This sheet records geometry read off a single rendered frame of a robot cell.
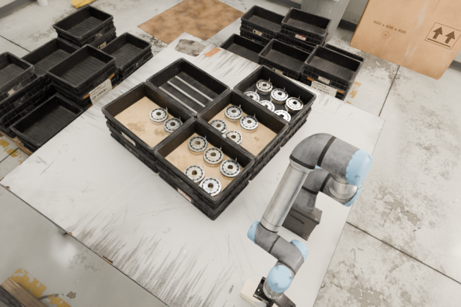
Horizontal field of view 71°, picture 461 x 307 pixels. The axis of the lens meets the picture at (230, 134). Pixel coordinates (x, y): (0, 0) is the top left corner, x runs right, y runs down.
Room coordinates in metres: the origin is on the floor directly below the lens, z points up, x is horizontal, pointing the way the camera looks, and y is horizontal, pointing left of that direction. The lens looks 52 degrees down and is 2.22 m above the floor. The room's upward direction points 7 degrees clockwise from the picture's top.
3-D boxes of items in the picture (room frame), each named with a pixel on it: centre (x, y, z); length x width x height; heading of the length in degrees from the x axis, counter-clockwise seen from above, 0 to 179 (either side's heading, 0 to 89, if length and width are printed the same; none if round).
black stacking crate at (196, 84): (1.35, 0.27, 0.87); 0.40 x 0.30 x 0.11; 56
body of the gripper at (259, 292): (0.32, -0.21, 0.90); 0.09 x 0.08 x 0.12; 65
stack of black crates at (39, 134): (1.41, 1.31, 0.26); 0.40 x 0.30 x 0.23; 154
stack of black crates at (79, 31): (2.31, 1.33, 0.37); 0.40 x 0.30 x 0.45; 155
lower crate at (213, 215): (0.88, 0.11, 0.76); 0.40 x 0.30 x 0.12; 56
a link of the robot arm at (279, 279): (0.32, -0.22, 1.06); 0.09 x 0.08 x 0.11; 147
